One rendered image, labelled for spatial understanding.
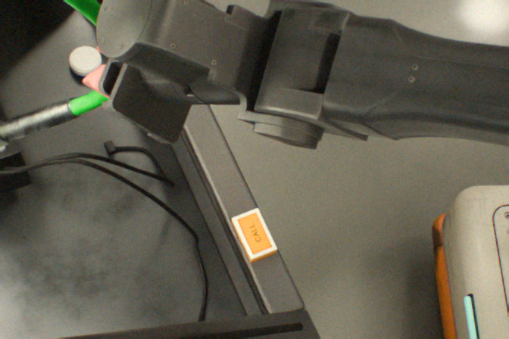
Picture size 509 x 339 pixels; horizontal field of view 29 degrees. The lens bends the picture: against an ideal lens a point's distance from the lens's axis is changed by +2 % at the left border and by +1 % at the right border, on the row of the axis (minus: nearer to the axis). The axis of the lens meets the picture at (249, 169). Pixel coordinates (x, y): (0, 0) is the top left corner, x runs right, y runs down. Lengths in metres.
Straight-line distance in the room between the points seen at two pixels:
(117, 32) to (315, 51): 0.12
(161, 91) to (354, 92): 0.19
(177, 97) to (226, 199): 0.35
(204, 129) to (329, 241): 1.02
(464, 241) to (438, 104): 1.31
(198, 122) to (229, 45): 0.47
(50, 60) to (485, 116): 0.83
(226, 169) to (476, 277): 0.83
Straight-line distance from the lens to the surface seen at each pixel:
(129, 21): 0.61
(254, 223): 1.02
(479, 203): 1.85
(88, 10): 0.72
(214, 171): 1.06
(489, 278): 1.80
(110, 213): 1.17
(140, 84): 0.72
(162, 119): 0.73
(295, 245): 2.05
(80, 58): 1.26
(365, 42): 0.57
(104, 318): 1.13
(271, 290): 1.01
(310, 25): 0.60
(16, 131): 0.88
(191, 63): 0.61
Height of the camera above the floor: 1.90
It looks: 64 degrees down
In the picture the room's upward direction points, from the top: 6 degrees clockwise
